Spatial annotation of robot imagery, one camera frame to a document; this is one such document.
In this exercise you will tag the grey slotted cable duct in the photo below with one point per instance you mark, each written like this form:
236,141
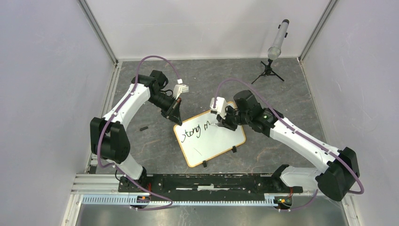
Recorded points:
133,200

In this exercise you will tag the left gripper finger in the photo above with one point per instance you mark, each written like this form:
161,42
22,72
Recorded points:
175,119
176,110

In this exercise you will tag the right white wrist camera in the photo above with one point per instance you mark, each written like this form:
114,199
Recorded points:
218,106

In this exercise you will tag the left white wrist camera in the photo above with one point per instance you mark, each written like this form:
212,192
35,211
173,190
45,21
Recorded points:
180,88

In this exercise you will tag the black microphone tripod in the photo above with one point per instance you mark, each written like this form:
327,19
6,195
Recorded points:
268,71

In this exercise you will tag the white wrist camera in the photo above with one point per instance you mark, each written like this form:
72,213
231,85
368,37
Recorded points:
180,88
218,106

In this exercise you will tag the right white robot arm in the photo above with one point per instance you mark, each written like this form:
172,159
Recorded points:
334,170

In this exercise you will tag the silver microphone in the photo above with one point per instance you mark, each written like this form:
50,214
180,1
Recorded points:
275,50

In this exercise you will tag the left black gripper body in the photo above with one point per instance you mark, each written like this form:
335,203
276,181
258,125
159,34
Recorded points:
168,110

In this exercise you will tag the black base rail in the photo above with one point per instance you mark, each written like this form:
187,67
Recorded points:
214,187

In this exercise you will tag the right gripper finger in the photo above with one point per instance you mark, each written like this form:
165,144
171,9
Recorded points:
231,127
220,121

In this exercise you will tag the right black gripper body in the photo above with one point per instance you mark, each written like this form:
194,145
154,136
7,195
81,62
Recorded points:
235,116

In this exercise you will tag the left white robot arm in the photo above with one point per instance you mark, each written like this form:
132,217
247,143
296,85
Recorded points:
108,137

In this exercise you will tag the yellow framed whiteboard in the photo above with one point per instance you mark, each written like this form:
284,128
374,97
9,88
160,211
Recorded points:
201,142

